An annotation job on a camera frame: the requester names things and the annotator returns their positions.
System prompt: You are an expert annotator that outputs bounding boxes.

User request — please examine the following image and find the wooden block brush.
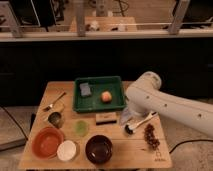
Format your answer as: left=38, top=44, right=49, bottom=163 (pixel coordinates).
left=96, top=112, right=117, bottom=125

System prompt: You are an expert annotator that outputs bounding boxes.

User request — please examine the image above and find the peach fruit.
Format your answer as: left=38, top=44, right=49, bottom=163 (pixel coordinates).
left=101, top=91, right=112, bottom=103

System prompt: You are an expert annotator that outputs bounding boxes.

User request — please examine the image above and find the green round lid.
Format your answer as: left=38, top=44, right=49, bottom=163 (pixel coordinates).
left=74, top=120, right=89, bottom=137

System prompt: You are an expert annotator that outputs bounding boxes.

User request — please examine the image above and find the black cable left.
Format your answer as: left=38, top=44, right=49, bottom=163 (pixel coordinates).
left=1, top=106, right=29, bottom=141

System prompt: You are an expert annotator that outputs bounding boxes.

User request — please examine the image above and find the orange bowl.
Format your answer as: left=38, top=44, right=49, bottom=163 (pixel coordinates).
left=31, top=127, right=64, bottom=159

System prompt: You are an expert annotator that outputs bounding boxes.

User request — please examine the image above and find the black cable right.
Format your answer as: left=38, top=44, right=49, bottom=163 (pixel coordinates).
left=168, top=138, right=213, bottom=155

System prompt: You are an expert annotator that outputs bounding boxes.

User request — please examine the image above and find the metal measuring cup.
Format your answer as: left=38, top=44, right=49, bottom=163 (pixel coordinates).
left=45, top=107, right=64, bottom=129

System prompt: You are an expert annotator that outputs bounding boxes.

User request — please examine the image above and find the small white bowl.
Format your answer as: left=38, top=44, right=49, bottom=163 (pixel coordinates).
left=57, top=140, right=77, bottom=161

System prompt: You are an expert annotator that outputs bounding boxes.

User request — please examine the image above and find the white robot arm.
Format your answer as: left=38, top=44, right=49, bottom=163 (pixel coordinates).
left=125, top=71, right=213, bottom=137

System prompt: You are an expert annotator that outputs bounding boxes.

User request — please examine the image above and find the grey blue sponge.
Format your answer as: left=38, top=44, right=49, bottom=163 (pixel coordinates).
left=79, top=83, right=91, bottom=97

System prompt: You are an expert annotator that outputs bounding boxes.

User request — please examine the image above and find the bunch of dark grapes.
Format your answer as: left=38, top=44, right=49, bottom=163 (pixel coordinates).
left=144, top=124, right=160, bottom=150

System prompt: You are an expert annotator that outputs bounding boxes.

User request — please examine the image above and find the green plastic tray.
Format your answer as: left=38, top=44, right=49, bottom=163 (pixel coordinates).
left=73, top=76, right=126, bottom=113

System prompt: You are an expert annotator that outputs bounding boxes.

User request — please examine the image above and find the wooden table board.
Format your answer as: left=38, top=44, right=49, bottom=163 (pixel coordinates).
left=19, top=81, right=172, bottom=170

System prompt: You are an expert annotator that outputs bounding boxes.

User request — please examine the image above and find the dark purple bowl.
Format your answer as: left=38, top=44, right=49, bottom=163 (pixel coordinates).
left=85, top=135, right=113, bottom=164

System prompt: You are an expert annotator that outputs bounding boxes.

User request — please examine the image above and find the grey cloth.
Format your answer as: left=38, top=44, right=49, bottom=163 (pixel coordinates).
left=119, top=107, right=132, bottom=125

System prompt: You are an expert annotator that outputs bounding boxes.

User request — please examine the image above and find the black cable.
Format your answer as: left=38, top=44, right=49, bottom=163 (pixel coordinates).
left=168, top=138, right=213, bottom=155
left=1, top=106, right=29, bottom=141

